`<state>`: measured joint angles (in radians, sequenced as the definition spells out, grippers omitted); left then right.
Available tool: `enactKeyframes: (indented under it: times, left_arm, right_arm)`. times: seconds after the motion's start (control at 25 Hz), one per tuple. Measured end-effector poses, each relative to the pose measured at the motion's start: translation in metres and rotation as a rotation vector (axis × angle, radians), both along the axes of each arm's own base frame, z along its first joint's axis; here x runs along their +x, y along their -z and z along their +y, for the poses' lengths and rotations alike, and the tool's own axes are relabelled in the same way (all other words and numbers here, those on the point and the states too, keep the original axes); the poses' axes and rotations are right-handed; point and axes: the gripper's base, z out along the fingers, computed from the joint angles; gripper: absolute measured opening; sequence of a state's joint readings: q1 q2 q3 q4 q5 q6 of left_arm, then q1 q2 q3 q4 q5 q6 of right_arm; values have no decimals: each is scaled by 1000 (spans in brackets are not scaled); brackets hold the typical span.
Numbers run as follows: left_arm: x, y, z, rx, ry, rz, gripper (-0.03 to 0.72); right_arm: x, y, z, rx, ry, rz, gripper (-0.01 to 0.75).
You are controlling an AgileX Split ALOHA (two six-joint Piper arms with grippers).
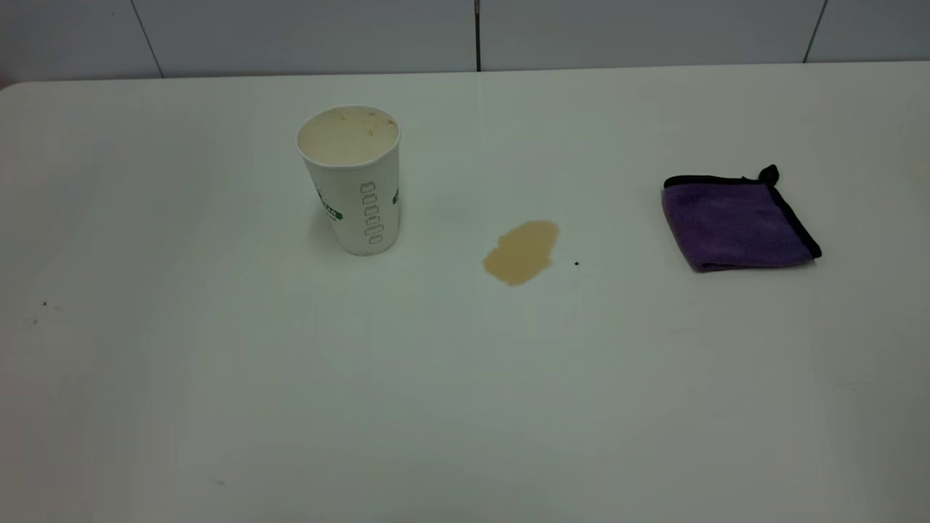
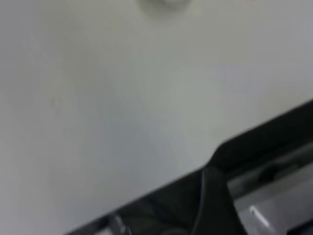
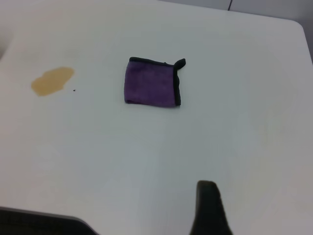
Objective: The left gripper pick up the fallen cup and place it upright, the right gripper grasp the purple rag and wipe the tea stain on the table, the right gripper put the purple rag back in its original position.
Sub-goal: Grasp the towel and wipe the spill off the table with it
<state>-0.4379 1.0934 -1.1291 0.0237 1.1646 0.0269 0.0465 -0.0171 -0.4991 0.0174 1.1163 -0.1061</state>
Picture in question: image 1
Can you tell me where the white paper coffee cup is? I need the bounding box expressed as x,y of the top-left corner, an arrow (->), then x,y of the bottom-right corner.
296,105 -> 402,256

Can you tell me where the purple cloth with black trim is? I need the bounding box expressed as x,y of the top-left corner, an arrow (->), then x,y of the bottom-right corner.
662,165 -> 822,274

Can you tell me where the brown coffee spill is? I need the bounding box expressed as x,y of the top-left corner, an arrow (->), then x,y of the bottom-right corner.
483,220 -> 561,287

